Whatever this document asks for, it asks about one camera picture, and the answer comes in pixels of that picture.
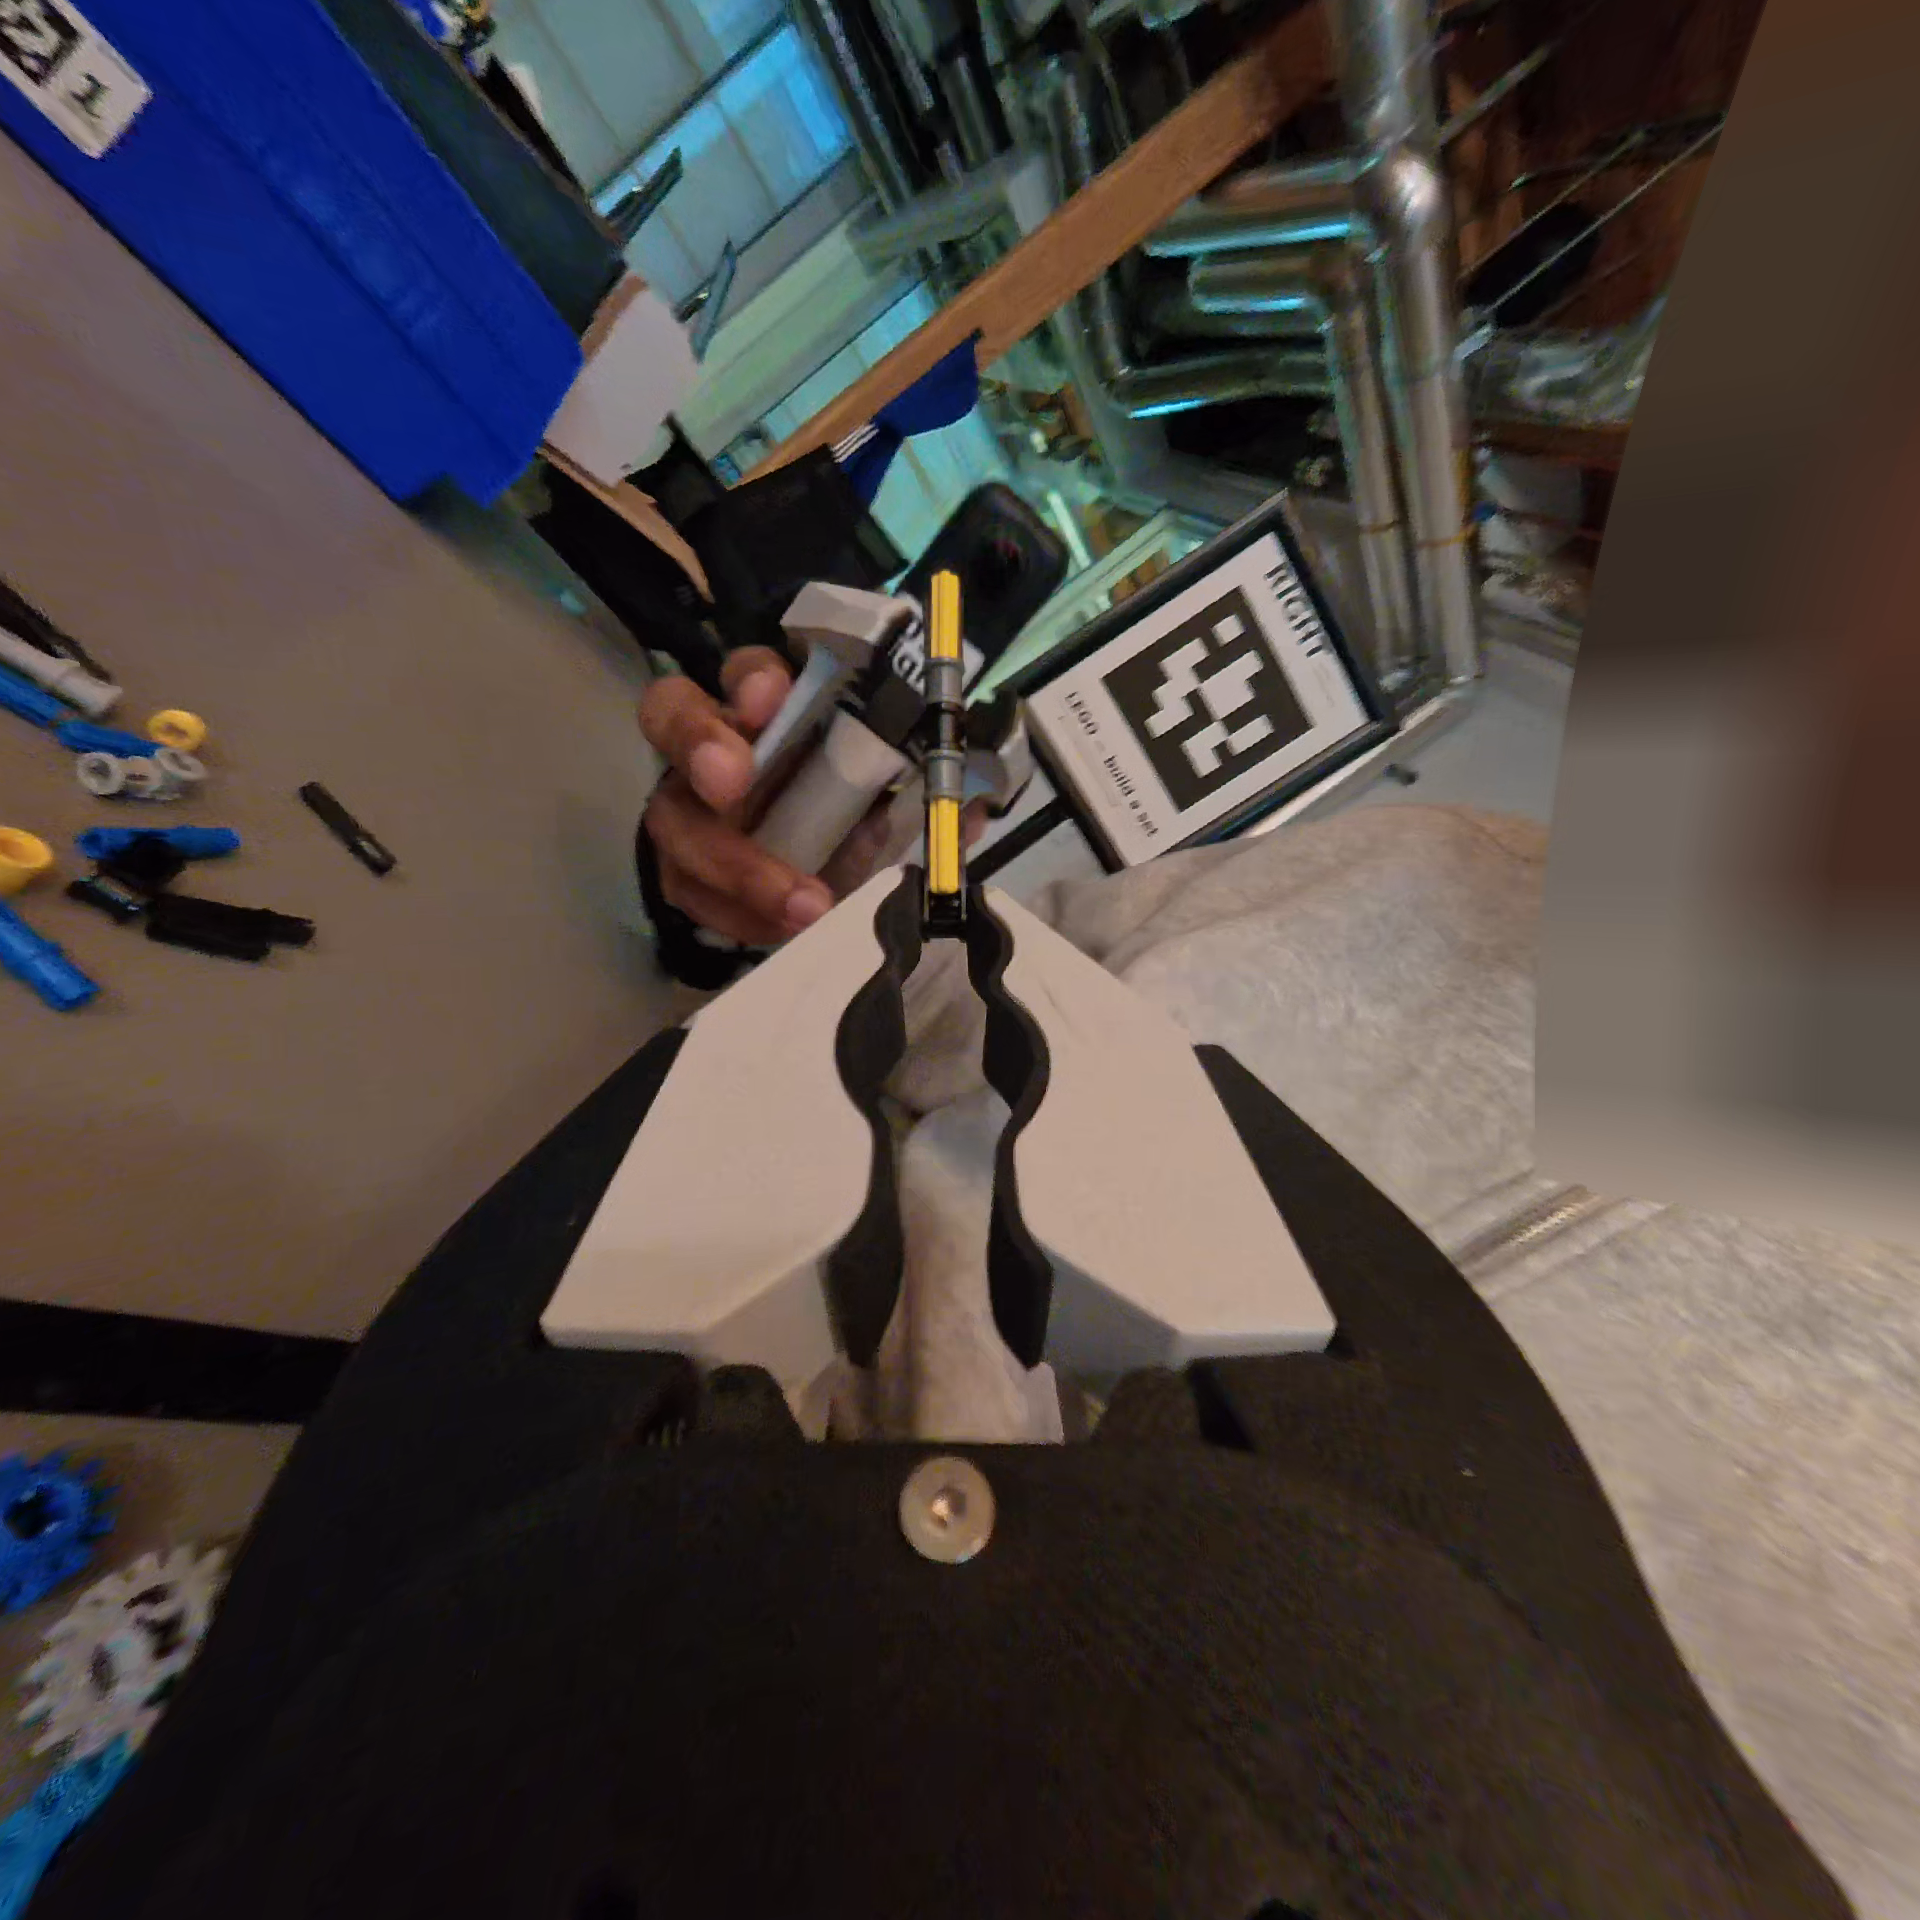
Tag person's right hand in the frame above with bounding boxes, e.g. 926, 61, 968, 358
638, 666, 841, 950

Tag long black lego pin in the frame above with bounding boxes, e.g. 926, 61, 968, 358
141, 890, 318, 961

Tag white cardboard box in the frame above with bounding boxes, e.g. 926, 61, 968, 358
538, 273, 706, 488

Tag white lego gear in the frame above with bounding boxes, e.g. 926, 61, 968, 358
16, 1543, 225, 1765

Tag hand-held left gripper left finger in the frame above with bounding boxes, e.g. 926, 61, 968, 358
536, 864, 924, 1368

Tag blue cloth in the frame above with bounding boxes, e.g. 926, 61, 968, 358
831, 335, 984, 505

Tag silver metal ducts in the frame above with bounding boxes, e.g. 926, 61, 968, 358
1034, 0, 1488, 706

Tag wooden beam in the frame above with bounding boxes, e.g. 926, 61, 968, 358
743, 0, 1343, 482

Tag person's grey hoodie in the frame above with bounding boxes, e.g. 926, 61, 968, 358
884, 802, 1920, 1920

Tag blue storage bin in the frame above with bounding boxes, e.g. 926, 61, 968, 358
0, 0, 586, 512

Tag small blue lego gear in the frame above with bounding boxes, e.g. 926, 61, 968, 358
0, 1446, 118, 1614

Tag black lego connector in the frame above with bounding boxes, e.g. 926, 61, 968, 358
65, 838, 189, 922

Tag yellow axle lego assembly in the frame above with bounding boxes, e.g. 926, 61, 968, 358
914, 567, 975, 922

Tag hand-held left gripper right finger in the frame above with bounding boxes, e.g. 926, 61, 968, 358
966, 881, 1338, 1374

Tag long grey lego pin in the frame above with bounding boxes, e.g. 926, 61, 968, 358
0, 626, 120, 720

